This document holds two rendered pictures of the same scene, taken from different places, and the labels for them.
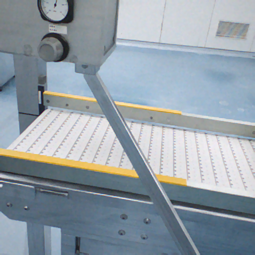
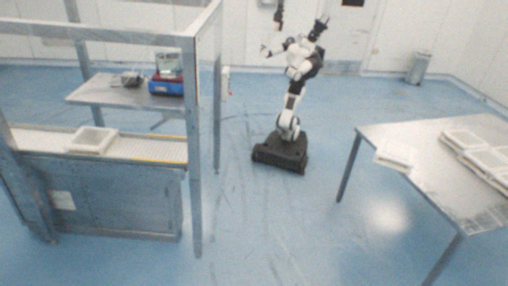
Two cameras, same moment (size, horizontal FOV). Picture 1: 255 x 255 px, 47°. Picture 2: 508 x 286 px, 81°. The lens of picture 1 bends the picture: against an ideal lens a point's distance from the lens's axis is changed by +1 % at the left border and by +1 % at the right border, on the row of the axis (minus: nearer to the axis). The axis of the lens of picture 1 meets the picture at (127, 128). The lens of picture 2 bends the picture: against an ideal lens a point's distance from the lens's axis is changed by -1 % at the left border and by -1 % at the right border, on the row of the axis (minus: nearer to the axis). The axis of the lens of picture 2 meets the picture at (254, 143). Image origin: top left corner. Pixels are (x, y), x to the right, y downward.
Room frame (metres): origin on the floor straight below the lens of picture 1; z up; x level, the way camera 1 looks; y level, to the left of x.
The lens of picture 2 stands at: (2.11, 0.46, 2.00)
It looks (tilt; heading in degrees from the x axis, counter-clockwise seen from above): 34 degrees down; 174
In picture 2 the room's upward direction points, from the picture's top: 5 degrees clockwise
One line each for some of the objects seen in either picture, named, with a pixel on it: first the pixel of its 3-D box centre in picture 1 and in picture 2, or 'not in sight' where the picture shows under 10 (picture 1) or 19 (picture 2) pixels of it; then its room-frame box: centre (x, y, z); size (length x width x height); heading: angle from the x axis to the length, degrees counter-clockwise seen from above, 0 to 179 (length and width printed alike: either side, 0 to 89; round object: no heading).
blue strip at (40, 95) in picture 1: (42, 122); not in sight; (0.67, 0.22, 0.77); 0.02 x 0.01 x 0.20; 85
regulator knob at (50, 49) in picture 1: (50, 45); not in sight; (0.33, 0.10, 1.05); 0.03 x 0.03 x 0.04; 85
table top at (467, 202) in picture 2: not in sight; (480, 158); (0.44, 2.32, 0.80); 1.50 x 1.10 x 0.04; 104
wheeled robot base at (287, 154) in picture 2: not in sight; (286, 140); (-0.63, 1.10, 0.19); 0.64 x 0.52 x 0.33; 157
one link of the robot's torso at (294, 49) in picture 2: not in sight; (304, 60); (-0.68, 1.15, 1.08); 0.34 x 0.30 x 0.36; 21
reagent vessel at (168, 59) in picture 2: not in sight; (168, 56); (0.49, 0.12, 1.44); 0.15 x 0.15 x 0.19
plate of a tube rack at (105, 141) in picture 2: not in sight; (91, 138); (0.48, -0.42, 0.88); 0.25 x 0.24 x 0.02; 174
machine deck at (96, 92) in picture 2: not in sight; (138, 92); (0.52, -0.07, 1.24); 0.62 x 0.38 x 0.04; 85
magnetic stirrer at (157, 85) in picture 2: not in sight; (171, 80); (0.48, 0.12, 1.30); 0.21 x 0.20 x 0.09; 175
